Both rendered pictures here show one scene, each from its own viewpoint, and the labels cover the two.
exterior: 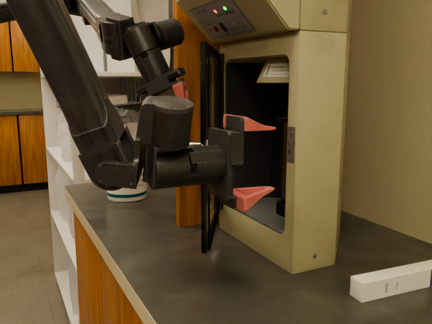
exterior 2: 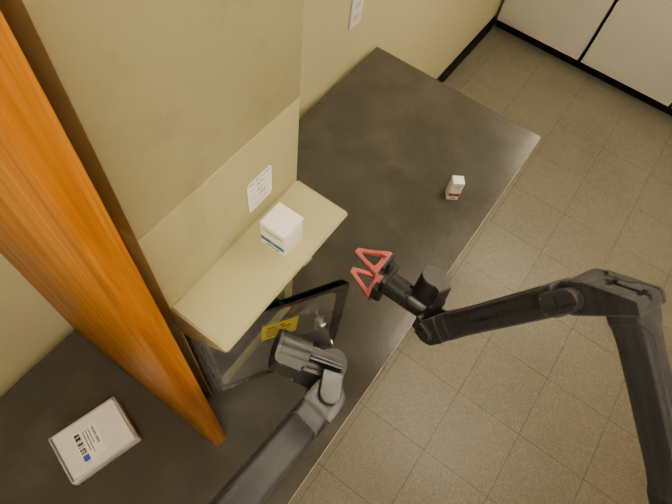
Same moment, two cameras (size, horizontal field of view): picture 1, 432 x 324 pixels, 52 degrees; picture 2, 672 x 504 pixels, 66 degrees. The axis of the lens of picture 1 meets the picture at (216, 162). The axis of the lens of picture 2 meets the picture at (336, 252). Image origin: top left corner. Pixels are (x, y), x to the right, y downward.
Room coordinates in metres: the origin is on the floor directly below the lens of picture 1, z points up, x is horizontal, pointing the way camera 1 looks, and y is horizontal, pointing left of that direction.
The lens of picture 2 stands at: (1.09, 0.36, 2.27)
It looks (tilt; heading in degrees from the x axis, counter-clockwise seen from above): 60 degrees down; 233
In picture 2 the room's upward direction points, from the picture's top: 11 degrees clockwise
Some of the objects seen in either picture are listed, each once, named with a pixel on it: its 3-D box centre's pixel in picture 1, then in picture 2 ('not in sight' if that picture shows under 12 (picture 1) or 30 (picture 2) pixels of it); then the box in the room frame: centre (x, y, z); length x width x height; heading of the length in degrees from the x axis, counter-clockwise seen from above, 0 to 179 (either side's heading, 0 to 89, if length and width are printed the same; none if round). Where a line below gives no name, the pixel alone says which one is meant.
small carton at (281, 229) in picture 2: not in sight; (281, 229); (0.90, -0.05, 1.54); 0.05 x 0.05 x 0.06; 27
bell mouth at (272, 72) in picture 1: (296, 70); not in sight; (0.99, -0.18, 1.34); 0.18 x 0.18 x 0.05
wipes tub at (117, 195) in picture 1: (126, 175); not in sight; (1.42, 0.30, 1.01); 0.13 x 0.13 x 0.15
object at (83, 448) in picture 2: not in sight; (95, 439); (1.38, -0.03, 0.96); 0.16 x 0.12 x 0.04; 11
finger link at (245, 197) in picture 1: (247, 182); (368, 277); (0.67, -0.05, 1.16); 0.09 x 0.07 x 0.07; 117
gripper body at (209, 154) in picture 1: (206, 164); (395, 287); (0.64, 0.01, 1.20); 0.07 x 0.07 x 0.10; 27
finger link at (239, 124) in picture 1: (247, 138); (372, 263); (0.67, -0.05, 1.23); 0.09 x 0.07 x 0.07; 117
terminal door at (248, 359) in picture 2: (211, 142); (274, 342); (0.94, 0.01, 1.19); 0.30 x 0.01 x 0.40; 175
